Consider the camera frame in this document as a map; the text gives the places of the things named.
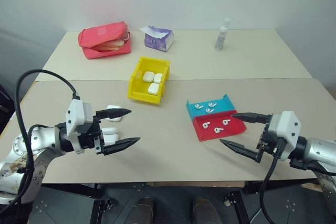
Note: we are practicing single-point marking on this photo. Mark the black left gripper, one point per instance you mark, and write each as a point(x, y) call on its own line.
point(90, 138)

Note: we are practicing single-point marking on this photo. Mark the purple tissue pack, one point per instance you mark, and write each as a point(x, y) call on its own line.
point(157, 41)

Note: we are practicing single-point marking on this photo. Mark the clear plastic spray bottle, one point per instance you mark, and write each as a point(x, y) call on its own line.
point(221, 36)

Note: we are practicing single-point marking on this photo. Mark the red plastic tray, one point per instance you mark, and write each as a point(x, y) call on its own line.
point(235, 129)

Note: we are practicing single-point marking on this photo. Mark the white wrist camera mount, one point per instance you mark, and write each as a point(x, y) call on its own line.
point(284, 129)
point(76, 113)

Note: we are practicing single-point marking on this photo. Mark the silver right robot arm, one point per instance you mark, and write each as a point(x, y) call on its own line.
point(319, 146)

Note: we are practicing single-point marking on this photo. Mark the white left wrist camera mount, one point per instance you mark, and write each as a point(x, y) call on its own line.
point(76, 113)

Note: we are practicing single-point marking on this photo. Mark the orange item inside pouch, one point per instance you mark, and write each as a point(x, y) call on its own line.
point(111, 45)

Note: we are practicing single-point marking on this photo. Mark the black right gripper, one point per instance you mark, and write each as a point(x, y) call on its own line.
point(264, 140)

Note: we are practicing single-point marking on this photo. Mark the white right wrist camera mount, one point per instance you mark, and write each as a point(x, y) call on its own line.
point(284, 129)

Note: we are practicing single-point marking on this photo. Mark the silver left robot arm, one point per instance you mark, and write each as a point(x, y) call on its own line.
point(44, 136)

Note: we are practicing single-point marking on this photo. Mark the red fabric pouch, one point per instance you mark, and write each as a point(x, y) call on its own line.
point(101, 33)

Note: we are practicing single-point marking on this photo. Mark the black metal table frame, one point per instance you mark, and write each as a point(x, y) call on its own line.
point(168, 197)

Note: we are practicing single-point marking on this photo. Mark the blue plastic tray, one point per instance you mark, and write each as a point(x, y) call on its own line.
point(223, 104)

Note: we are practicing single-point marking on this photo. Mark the yellow plastic bin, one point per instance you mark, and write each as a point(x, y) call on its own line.
point(143, 93)

